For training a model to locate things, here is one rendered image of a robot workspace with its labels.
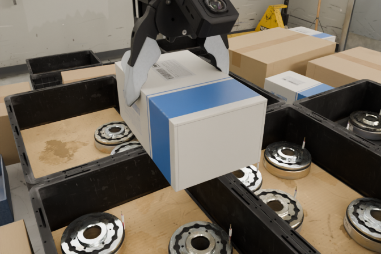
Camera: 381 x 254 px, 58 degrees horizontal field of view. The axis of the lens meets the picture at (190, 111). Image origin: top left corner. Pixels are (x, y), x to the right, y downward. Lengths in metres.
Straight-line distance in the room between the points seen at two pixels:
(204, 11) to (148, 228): 0.43
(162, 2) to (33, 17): 3.34
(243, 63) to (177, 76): 0.84
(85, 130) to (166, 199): 0.35
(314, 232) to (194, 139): 0.38
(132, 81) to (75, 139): 0.53
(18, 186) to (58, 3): 2.84
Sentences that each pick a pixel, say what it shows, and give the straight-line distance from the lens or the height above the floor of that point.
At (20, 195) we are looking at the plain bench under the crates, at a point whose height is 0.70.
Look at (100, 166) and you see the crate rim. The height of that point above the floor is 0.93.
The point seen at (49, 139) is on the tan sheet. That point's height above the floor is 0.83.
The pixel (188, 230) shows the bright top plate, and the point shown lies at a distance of 0.61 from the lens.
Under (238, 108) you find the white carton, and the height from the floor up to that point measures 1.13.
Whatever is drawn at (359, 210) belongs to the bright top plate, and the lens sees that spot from 0.71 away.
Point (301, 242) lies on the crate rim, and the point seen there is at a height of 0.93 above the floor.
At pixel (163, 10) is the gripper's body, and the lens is 0.40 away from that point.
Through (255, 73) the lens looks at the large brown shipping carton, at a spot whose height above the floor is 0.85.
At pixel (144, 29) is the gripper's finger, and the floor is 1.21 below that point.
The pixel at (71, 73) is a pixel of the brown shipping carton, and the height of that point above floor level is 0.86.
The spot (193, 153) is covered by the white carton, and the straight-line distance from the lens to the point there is 0.38.
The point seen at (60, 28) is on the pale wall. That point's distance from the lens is 3.76.
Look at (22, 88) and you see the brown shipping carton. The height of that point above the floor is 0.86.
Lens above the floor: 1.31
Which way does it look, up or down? 29 degrees down
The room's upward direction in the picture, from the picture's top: straight up
